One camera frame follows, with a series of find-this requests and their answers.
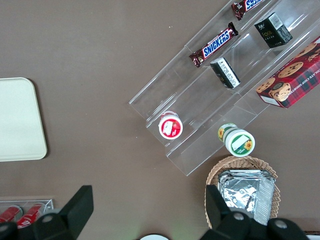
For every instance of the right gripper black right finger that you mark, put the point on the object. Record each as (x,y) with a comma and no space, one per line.
(220,212)

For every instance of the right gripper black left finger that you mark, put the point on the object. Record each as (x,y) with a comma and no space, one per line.
(75,210)

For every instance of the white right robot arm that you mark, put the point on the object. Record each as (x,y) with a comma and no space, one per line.
(155,237)

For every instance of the aluminium foil tray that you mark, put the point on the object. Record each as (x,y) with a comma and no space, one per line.
(245,192)

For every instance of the wicker basket with foil tray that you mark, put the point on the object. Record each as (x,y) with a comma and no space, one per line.
(225,165)

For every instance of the cream rectangular plastic tray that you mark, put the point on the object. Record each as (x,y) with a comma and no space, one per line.
(17,120)

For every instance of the clear acrylic bottle rack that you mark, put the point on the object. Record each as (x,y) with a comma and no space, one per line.
(48,203)

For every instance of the red cola bottle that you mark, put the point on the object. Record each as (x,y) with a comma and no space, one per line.
(28,216)

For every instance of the green lid sunflower cup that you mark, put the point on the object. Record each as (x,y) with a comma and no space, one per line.
(240,143)

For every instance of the red lid yogurt cup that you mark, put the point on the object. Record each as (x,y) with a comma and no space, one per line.
(170,127)

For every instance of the clear acrylic tiered shelf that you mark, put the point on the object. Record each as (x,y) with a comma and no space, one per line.
(200,100)

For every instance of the small black carton box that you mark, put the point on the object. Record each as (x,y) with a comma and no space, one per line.
(271,32)
(225,73)

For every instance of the red chocolate chip cookie box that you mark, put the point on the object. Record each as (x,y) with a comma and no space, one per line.
(292,80)

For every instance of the Snickers chocolate bar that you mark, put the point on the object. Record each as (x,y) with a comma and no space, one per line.
(215,45)
(243,7)

